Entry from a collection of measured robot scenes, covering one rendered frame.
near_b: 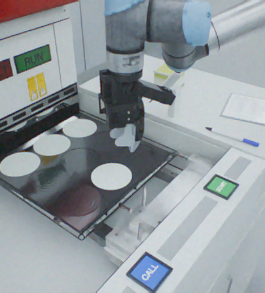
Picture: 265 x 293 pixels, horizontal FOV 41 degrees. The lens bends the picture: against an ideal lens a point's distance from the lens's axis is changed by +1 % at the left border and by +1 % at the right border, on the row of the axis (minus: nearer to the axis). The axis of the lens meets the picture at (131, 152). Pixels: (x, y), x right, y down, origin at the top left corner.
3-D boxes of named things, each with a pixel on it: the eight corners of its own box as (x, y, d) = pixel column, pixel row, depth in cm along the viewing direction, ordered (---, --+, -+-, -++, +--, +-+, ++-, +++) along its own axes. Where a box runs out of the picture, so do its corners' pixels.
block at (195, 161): (186, 166, 92) (187, 157, 90) (193, 160, 94) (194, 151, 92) (214, 178, 88) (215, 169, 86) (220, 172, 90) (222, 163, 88)
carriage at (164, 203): (103, 256, 73) (103, 248, 71) (192, 169, 96) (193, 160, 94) (134, 277, 69) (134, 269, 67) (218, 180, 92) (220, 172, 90)
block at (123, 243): (105, 245, 72) (105, 235, 70) (116, 235, 74) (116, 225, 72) (137, 265, 68) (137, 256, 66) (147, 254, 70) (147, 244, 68)
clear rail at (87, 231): (76, 239, 72) (76, 235, 71) (175, 152, 95) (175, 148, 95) (82, 243, 71) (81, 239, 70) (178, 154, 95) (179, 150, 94)
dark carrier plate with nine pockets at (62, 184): (-17, 168, 89) (-17, 166, 89) (80, 114, 111) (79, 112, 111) (80, 233, 72) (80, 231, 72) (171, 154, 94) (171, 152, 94)
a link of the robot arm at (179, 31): (209, 21, 70) (155, 18, 72) (214, -9, 59) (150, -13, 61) (205, 59, 70) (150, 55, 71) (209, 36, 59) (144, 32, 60)
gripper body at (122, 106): (99, 115, 79) (95, 65, 72) (134, 108, 82) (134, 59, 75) (109, 133, 74) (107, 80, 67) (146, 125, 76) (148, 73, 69)
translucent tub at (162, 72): (152, 90, 108) (152, 70, 104) (163, 82, 113) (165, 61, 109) (173, 97, 105) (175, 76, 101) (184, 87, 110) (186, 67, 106)
